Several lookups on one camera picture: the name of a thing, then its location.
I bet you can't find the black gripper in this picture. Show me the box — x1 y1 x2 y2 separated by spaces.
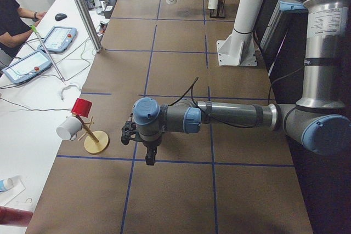
145 147 157 165

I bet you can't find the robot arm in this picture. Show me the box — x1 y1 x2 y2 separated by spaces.
121 0 350 165

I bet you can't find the red cup on tree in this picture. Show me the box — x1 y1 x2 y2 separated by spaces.
71 98 92 117

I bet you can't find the white mug on rack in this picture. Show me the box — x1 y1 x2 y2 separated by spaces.
207 0 219 10

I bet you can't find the wooden mug tree stand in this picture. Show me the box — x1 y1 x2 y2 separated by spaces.
72 114 110 155

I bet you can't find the clear water bottle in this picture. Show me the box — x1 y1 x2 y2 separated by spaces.
93 0 103 15

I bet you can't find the white mug on tree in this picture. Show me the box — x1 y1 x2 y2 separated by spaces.
56 116 83 141

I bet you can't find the white pillar with base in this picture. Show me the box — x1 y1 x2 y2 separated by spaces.
216 0 263 66

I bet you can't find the black computer mouse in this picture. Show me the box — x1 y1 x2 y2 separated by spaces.
55 13 67 21

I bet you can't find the far teach pendant tablet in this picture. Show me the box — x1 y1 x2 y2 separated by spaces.
43 26 77 54

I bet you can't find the teach pendant tablet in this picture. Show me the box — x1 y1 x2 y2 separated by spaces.
2 50 52 84
43 26 77 54

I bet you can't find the white paper roll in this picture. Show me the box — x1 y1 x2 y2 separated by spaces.
0 178 14 193

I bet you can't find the metal rod with green tip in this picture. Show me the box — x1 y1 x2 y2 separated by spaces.
30 25 66 84

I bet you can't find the red object at edge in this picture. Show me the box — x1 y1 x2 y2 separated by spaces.
1 207 33 227

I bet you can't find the near teach pendant tablet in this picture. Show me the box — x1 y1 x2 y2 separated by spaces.
2 50 52 84

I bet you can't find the person in black shirt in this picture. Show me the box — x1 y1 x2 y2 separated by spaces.
1 0 46 69

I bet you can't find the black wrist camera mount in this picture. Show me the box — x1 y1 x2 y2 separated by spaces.
121 121 137 145

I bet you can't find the black wire mug rack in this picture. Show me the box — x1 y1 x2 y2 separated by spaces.
209 0 226 18

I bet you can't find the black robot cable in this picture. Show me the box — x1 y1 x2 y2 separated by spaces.
167 76 305 128

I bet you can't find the aluminium frame post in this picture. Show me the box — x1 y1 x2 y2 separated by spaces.
74 0 102 53

